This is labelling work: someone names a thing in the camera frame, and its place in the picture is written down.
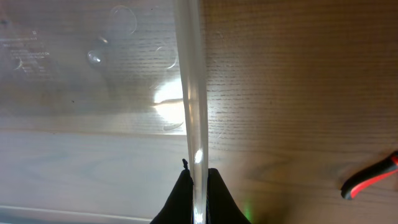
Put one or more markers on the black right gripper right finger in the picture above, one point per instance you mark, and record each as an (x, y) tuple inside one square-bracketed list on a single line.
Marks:
[(220, 206)]

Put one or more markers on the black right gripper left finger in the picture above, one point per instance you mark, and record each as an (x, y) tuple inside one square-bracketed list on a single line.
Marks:
[(178, 208)]

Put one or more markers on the clear plastic container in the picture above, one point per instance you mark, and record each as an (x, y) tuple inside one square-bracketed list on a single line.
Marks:
[(93, 120)]

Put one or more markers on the red black pliers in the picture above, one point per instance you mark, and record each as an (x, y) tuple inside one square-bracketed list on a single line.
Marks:
[(368, 176)]

